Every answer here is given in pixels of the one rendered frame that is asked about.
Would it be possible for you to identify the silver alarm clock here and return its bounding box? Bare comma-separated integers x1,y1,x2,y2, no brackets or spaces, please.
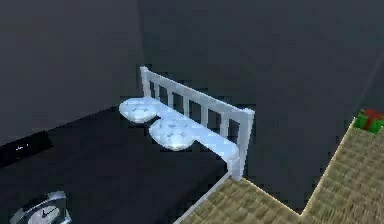
9,190,73,224

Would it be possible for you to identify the green box with red ribbon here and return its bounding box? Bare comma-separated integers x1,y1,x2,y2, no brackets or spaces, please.
353,108,384,135

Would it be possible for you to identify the pale blue pillow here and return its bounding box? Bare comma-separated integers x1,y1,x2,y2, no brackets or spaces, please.
148,117,198,151
118,96,162,123

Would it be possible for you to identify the white bed with black cover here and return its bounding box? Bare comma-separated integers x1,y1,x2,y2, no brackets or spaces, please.
0,65,256,224

